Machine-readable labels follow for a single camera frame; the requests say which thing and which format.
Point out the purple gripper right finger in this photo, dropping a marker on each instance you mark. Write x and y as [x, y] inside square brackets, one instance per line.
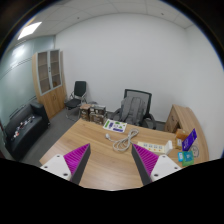
[152, 167]

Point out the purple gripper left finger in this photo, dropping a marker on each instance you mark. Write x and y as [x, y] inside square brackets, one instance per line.
[69, 166]

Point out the white charger plug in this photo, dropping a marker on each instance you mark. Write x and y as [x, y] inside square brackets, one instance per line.
[168, 147]

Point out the white power strip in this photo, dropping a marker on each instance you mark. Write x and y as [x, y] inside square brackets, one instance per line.
[155, 148]

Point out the teal small box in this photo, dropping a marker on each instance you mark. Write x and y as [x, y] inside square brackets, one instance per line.
[186, 158]

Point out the small cardboard box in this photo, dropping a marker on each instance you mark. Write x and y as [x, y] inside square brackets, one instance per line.
[181, 135]

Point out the purple box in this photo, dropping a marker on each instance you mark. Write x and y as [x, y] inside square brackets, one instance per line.
[187, 143]

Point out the green white paper sheet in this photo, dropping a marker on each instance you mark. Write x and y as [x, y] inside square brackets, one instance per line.
[115, 126]

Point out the cardboard boxes on floor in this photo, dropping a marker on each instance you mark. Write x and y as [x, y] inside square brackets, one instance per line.
[93, 113]

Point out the grey backpack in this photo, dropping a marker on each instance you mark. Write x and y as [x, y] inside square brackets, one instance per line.
[132, 109]

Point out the grey office chair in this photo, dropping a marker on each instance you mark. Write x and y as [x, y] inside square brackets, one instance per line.
[146, 97]

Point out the black leather sofa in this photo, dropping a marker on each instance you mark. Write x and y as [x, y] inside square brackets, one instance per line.
[24, 128]

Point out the black visitor chair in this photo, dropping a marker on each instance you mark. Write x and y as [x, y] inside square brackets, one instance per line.
[77, 97]

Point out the wooden glass-door cabinet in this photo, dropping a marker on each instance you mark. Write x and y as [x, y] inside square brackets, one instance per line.
[48, 81]

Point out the ceiling light panel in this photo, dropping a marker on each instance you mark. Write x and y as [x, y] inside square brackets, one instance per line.
[28, 30]

